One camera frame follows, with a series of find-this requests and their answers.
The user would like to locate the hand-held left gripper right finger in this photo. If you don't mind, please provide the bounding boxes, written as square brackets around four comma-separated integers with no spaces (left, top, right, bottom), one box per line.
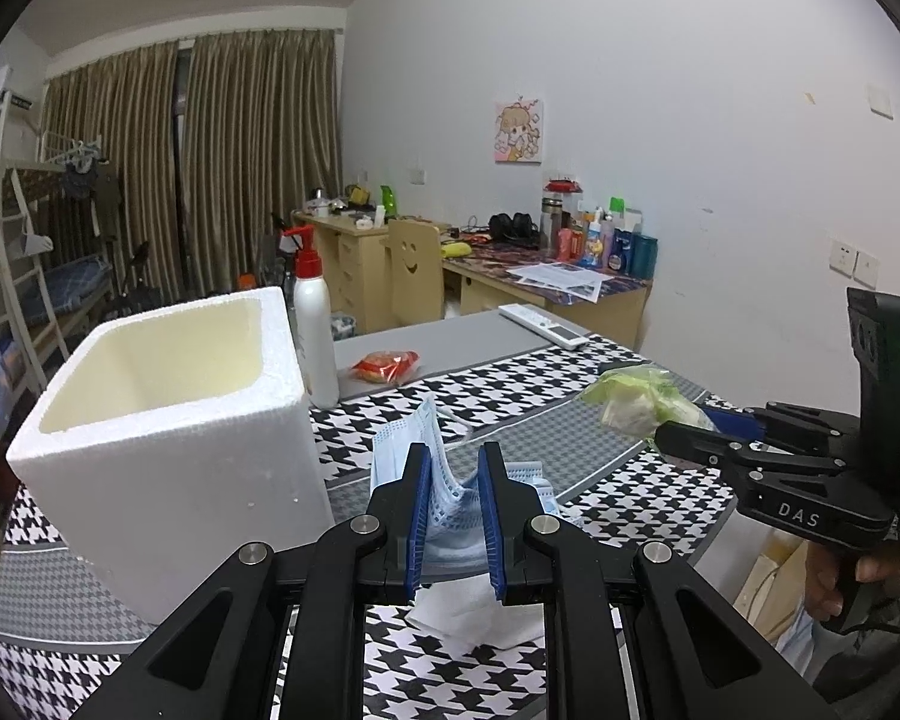
[478,442,848,720]

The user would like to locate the black headphones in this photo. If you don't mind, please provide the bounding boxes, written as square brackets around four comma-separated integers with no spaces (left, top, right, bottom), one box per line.
[489,213,541,245]

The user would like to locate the wooden desk with printed mat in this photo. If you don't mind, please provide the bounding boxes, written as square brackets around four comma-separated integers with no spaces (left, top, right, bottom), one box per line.
[441,236,653,350]

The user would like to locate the white remote control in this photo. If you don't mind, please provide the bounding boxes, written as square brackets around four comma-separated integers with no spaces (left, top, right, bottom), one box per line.
[499,303,590,350]

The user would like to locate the beige cardboard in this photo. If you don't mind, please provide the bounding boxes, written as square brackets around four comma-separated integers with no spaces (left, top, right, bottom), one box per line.
[733,540,811,642]

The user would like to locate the hanging dark green shirt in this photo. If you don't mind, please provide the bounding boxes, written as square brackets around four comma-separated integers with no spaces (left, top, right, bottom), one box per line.
[94,165,125,241]

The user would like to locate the red snack packet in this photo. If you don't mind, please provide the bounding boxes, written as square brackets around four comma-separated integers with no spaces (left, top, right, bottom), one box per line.
[349,350,421,385]

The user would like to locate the black folding chair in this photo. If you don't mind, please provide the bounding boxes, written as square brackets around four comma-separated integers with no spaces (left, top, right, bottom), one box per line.
[112,240,155,316]

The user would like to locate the hanging blue garment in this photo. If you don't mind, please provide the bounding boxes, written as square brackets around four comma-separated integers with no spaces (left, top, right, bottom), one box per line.
[60,161,98,200]

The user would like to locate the blue plaid mattress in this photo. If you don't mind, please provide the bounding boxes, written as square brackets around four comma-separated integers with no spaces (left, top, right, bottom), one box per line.
[34,255,113,316]

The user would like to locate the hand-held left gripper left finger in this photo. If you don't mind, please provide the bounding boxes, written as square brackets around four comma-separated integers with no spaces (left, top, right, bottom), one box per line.
[67,442,432,720]

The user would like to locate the white air conditioner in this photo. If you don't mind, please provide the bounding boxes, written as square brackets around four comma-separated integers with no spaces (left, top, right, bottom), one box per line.
[0,64,35,107]

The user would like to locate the green plastic bag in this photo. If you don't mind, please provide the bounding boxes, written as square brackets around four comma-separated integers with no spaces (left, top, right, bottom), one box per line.
[579,364,717,442]

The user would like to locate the person's right hand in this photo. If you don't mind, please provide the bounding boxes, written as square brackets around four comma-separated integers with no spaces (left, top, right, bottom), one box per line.
[802,538,900,622]

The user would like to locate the printed paper sheets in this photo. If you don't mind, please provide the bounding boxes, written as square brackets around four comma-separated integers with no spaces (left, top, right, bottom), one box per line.
[508,262,616,305]

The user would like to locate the steel thermos bottle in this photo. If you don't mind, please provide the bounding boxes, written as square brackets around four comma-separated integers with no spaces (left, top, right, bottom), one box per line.
[540,197,563,260]

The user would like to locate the brown curtain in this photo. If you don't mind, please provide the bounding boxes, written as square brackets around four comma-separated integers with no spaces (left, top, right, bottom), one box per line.
[41,41,181,301]
[182,30,344,301]

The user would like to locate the white foam box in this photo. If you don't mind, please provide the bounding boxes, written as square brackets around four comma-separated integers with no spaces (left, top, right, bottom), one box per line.
[6,286,336,625]

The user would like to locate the blue face mask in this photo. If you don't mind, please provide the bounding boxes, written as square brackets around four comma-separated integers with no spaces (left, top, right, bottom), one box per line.
[367,396,586,586]

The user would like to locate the wooden smiley chair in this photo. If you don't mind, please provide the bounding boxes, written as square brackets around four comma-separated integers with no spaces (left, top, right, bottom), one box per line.
[386,217,445,327]

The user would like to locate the cartoon wall poster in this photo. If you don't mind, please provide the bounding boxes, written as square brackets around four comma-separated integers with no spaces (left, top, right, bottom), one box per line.
[493,97,545,164]

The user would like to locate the white paper tissue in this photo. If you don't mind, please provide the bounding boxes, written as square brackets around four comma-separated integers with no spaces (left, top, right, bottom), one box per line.
[405,581,548,650]

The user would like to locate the white pump lotion bottle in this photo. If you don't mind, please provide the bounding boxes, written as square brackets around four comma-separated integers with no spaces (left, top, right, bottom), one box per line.
[281,225,341,410]

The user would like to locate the row of toiletry bottles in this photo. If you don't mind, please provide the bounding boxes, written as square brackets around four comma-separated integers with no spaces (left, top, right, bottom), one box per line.
[559,196,659,278]

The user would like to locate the white metal bunk bed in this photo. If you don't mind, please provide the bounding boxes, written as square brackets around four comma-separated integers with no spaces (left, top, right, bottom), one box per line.
[0,101,72,391]
[34,131,125,331]

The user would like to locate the double wall outlet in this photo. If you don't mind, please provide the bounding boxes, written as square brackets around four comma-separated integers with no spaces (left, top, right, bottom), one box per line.
[829,236,880,278]

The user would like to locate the wooden desk with drawers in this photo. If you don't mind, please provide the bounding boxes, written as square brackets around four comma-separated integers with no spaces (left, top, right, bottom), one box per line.
[292,210,451,323]

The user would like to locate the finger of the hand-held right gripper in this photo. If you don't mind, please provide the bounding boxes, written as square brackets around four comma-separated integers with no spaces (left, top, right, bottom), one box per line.
[652,420,827,479]
[701,401,865,460]

